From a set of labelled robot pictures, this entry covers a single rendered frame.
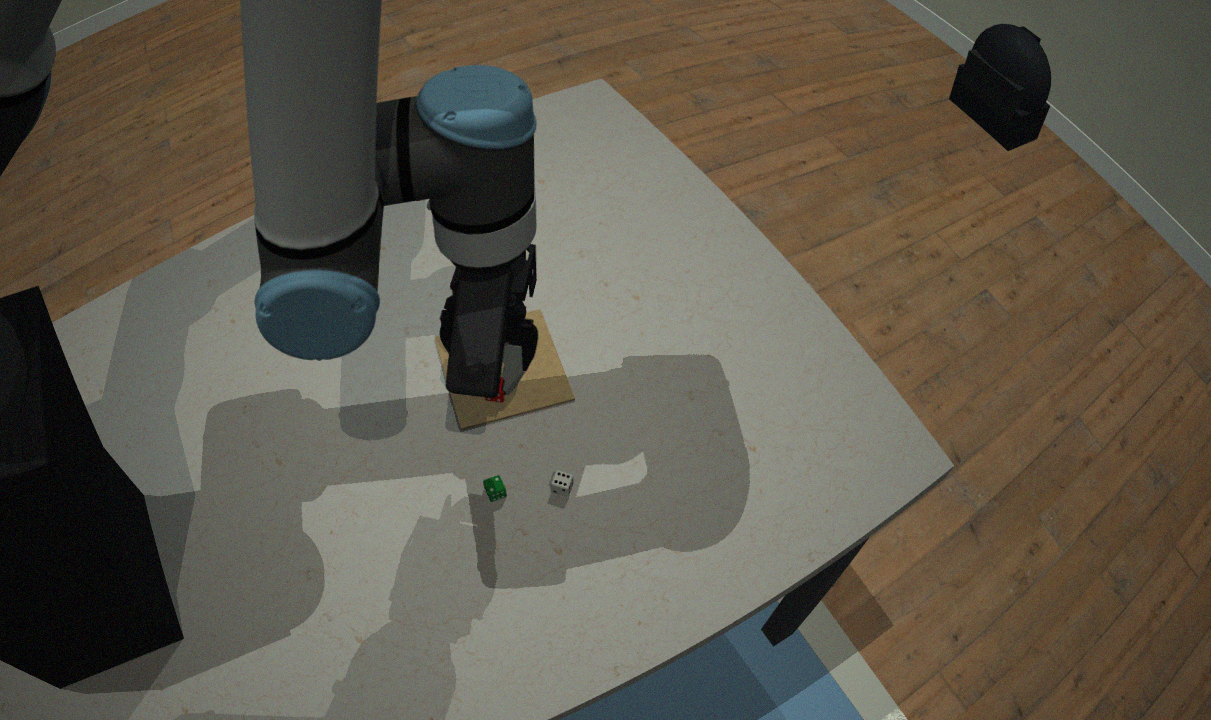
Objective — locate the white die with black pips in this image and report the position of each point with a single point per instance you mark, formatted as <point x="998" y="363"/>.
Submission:
<point x="562" y="483"/>

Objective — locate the red die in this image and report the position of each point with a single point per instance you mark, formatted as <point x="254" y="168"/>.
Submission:
<point x="500" y="397"/>

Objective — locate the tan square mat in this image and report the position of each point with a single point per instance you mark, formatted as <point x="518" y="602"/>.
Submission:
<point x="543" y="385"/>

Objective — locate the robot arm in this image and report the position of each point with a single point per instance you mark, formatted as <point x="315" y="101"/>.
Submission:
<point x="311" y="72"/>

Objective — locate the green die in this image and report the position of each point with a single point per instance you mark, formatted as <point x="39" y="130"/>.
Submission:
<point x="495" y="488"/>

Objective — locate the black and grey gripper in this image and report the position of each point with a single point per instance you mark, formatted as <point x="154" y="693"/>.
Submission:
<point x="521" y="334"/>

